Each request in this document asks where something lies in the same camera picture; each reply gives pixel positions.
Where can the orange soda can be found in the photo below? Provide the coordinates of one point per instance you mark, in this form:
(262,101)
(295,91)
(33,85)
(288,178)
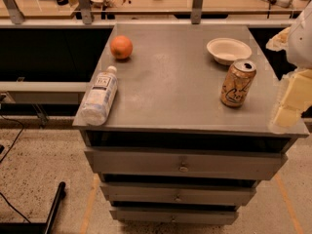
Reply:
(237,82)

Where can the grey drawer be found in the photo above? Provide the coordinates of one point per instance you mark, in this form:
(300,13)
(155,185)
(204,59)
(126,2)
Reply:
(177,194)
(174,216)
(187,163)

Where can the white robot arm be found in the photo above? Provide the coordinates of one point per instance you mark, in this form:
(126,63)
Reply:
(299,51)

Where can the grey metal rail post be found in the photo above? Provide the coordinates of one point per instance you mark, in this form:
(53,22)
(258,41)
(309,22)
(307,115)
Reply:
(85,12)
(196,11)
(14,12)

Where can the grey drawer cabinet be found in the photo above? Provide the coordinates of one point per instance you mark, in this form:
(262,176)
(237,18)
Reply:
(168,98)

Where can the orange fruit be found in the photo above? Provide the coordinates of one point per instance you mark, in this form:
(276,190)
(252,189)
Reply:
(121,47)

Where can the black metal floor bar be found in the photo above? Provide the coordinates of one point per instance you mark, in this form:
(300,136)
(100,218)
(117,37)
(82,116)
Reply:
(37,227)

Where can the white paper bowl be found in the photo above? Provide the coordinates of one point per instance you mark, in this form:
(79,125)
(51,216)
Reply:
(226,50)

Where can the top grey drawer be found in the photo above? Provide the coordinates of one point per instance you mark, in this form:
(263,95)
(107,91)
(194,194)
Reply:
(187,163)

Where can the middle grey drawer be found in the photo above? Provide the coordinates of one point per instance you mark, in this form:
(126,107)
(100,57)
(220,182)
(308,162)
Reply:
(177,194)

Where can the clear plastic water bottle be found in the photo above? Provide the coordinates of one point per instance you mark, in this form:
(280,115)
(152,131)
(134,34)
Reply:
(97,105)

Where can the bottom grey drawer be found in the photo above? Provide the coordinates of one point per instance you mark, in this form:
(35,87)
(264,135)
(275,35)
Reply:
(174,216)

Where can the crumpled white plastic bag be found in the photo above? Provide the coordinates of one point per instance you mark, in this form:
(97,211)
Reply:
(279,42)

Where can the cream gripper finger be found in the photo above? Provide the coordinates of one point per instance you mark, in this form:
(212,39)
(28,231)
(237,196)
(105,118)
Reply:
(294,98)

